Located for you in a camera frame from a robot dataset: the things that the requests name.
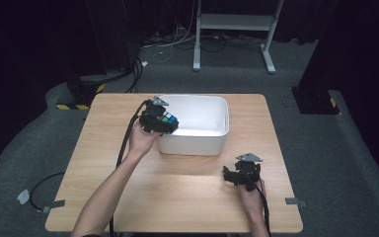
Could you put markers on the person's right hand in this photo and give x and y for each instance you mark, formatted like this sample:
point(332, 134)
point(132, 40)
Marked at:
point(251, 200)

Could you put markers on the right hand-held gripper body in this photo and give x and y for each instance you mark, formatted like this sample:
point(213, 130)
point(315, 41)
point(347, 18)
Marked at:
point(248, 171)

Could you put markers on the person's left hand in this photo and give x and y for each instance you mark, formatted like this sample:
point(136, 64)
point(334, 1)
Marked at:
point(141, 140)

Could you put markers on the black base with striped tape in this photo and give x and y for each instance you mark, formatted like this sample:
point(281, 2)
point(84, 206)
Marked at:
point(82, 94)
point(314, 102)

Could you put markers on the grey tape strip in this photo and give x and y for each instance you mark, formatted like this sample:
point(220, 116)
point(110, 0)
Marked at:
point(295, 201)
point(54, 204)

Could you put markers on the white metal stand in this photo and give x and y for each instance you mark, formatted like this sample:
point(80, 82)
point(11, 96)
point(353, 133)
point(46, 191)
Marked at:
point(233, 22)

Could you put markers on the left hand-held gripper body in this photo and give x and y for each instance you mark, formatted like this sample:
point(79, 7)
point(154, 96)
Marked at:
point(149, 117)

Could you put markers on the white plastic bin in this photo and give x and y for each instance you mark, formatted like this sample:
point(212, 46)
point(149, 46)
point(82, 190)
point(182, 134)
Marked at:
point(200, 126)

